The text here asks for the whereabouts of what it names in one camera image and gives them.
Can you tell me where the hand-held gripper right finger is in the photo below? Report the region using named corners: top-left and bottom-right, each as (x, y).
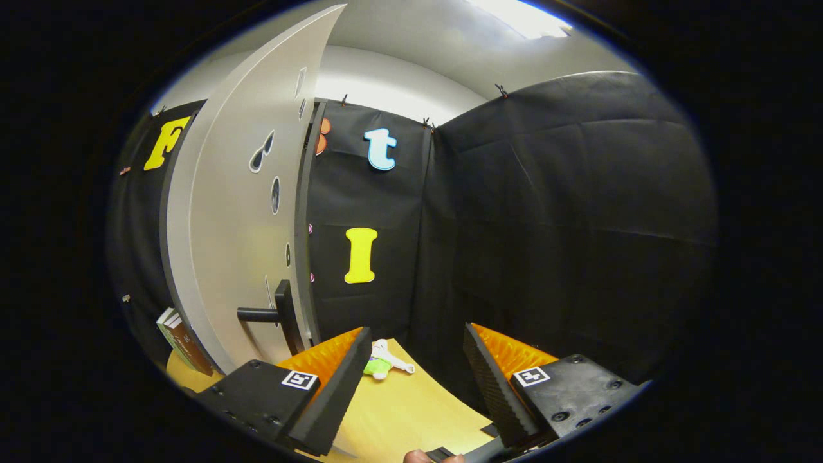
top-left (463, 323), bottom-right (650, 449)

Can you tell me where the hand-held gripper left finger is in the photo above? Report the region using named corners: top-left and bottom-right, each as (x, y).
top-left (193, 327), bottom-right (374, 457)

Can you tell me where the black door handle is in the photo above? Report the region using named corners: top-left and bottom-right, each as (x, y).
top-left (237, 280), bottom-right (306, 356)

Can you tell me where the beige cabinet door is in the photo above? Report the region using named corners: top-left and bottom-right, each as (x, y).
top-left (166, 3), bottom-right (348, 375)

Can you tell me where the green and pink plush toy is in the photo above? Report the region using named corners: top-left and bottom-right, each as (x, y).
top-left (363, 339), bottom-right (417, 381)

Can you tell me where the brown book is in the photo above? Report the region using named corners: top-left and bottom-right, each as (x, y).
top-left (164, 315), bottom-right (214, 377)

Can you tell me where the black backdrop cloth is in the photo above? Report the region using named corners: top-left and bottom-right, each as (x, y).
top-left (106, 71), bottom-right (718, 419)

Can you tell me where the grey cabinet body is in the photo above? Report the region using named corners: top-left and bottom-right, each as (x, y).
top-left (294, 100), bottom-right (329, 348)

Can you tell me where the ceiling light strip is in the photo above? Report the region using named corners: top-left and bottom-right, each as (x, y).
top-left (466, 0), bottom-right (574, 41)

